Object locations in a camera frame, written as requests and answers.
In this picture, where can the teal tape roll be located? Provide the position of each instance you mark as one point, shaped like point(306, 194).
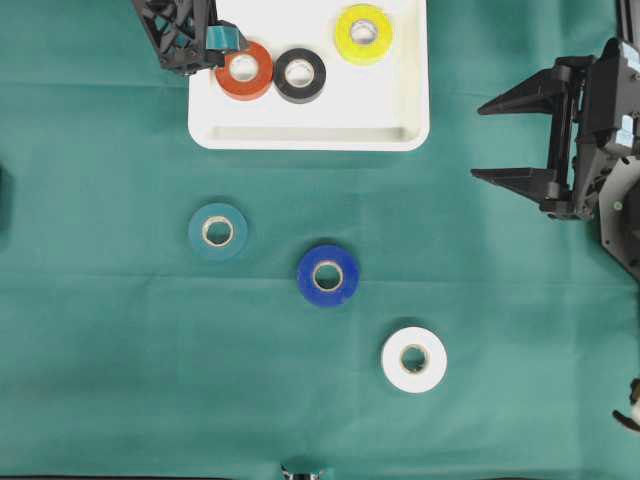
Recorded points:
point(218, 232)

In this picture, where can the white plastic tray case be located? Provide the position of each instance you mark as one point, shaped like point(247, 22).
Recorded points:
point(380, 107)

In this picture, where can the small white black object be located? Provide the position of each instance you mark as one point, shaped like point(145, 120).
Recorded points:
point(632, 420)

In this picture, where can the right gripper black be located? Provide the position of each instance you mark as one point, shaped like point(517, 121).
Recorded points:
point(595, 122)

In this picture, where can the red tape roll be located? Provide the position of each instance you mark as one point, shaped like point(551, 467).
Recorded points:
point(250, 87)

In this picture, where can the blue tape roll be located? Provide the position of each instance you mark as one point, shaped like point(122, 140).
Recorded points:
point(327, 276)

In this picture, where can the white tape roll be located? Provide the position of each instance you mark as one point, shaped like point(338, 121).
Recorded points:
point(414, 360)

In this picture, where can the table-level camera mount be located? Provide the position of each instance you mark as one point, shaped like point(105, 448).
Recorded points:
point(298, 475)

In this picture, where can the green table cloth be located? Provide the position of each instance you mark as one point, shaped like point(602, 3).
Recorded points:
point(125, 353)

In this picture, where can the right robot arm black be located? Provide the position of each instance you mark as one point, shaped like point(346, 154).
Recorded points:
point(617, 208)

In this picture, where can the black rail right edge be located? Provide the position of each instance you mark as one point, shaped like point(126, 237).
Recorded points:
point(628, 22)

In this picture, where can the black block left edge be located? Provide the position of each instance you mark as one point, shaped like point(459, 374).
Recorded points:
point(6, 203)

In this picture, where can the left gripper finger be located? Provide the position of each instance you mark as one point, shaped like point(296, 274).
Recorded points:
point(222, 39)
point(176, 30)

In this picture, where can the yellow tape roll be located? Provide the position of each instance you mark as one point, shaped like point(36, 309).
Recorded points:
point(363, 34)

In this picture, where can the black tape roll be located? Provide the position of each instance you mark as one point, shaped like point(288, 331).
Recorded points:
point(299, 75)

